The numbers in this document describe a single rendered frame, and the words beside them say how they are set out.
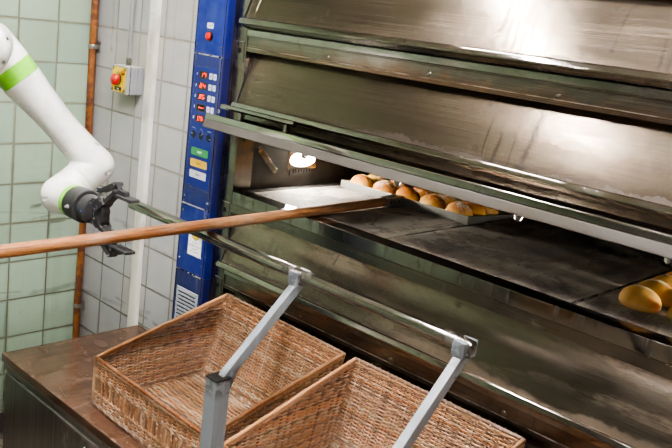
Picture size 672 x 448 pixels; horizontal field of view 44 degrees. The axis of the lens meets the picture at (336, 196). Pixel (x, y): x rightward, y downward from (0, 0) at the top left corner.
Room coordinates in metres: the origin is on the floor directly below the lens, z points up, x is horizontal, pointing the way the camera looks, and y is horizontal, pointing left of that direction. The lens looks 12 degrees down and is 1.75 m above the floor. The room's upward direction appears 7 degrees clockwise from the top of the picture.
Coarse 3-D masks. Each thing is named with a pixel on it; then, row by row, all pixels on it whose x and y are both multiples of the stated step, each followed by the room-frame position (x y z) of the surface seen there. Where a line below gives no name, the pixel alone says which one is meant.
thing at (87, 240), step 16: (304, 208) 2.38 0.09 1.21; (320, 208) 2.42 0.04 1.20; (336, 208) 2.47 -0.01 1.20; (352, 208) 2.53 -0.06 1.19; (368, 208) 2.60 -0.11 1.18; (176, 224) 2.03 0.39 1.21; (192, 224) 2.07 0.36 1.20; (208, 224) 2.10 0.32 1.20; (224, 224) 2.14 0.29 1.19; (240, 224) 2.19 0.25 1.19; (48, 240) 1.77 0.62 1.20; (64, 240) 1.80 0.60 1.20; (80, 240) 1.82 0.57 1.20; (96, 240) 1.85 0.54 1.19; (112, 240) 1.89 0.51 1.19; (128, 240) 1.92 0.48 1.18; (0, 256) 1.68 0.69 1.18; (16, 256) 1.72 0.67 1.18
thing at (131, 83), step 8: (120, 64) 3.01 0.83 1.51; (112, 72) 3.00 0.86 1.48; (120, 72) 2.97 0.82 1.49; (128, 72) 2.95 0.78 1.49; (136, 72) 2.97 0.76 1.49; (120, 80) 2.96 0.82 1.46; (128, 80) 2.95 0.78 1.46; (136, 80) 2.97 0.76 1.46; (112, 88) 3.00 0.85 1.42; (120, 88) 2.96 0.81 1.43; (128, 88) 2.95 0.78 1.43; (136, 88) 2.97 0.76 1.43
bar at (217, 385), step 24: (168, 216) 2.23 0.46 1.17; (216, 240) 2.08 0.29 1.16; (264, 264) 1.95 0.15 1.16; (288, 264) 1.91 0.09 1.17; (288, 288) 1.87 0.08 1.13; (336, 288) 1.79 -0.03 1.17; (384, 312) 1.68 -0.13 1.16; (264, 336) 1.80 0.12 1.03; (432, 336) 1.60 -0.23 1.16; (456, 336) 1.57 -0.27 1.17; (240, 360) 1.75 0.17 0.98; (456, 360) 1.54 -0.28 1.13; (216, 384) 1.70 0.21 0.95; (216, 408) 1.70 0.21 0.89; (432, 408) 1.48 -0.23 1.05; (216, 432) 1.70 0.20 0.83; (408, 432) 1.45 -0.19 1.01
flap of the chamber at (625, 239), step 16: (224, 128) 2.44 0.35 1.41; (240, 128) 2.40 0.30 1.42; (272, 144) 2.29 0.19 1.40; (288, 144) 2.25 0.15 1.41; (336, 160) 2.13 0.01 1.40; (352, 160) 2.09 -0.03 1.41; (384, 176) 2.01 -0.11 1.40; (400, 176) 1.98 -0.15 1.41; (416, 176) 1.95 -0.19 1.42; (448, 192) 1.88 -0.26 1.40; (464, 192) 1.85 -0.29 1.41; (496, 208) 1.79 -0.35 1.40; (512, 208) 1.76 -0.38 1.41; (528, 208) 1.74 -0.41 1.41; (560, 224) 1.68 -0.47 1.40; (576, 224) 1.66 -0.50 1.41; (592, 224) 1.64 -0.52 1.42; (608, 240) 1.61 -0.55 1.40; (624, 240) 1.59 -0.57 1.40; (640, 240) 1.57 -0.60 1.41
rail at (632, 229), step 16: (256, 128) 2.35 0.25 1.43; (304, 144) 2.21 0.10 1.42; (320, 144) 2.18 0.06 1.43; (368, 160) 2.06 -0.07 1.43; (384, 160) 2.02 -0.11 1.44; (432, 176) 1.92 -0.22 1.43; (448, 176) 1.89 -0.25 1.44; (480, 192) 1.83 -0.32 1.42; (496, 192) 1.80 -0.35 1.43; (544, 208) 1.72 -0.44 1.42; (560, 208) 1.69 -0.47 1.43; (608, 224) 1.62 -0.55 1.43; (624, 224) 1.60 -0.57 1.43; (656, 240) 1.55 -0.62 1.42
